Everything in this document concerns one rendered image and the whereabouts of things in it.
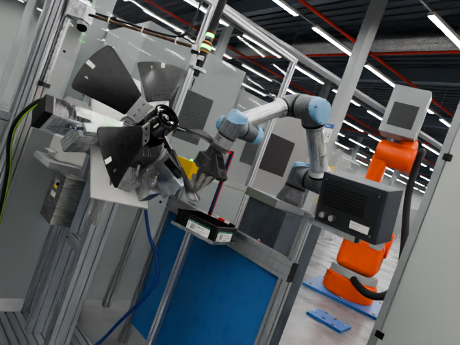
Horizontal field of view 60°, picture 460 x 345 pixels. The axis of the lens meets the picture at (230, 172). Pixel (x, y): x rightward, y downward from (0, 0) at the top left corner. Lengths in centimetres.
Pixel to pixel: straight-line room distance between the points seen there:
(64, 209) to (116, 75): 64
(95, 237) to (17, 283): 80
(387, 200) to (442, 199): 154
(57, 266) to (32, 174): 52
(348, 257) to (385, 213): 390
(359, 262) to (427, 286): 245
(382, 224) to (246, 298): 67
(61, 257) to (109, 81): 87
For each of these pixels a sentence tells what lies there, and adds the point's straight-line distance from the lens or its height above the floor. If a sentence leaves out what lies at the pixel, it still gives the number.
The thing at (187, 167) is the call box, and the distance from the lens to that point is 211.
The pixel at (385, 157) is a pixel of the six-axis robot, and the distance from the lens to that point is 549.
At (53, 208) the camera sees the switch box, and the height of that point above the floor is 69.
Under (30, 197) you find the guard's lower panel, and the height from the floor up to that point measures 61.
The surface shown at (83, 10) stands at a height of 155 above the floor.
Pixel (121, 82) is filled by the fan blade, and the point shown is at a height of 128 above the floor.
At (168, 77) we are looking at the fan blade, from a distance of 184.
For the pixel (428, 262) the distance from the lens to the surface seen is 291.
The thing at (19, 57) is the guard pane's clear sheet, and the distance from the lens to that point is 221.
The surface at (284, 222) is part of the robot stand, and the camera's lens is 201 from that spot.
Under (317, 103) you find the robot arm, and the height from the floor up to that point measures 152.
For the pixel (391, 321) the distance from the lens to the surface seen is 300.
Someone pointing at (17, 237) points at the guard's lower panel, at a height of 39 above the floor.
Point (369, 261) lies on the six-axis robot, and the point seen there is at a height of 57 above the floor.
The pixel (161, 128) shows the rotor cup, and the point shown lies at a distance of 160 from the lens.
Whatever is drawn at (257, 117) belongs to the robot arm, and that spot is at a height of 136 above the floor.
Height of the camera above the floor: 115
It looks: 2 degrees down
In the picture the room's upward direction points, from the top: 20 degrees clockwise
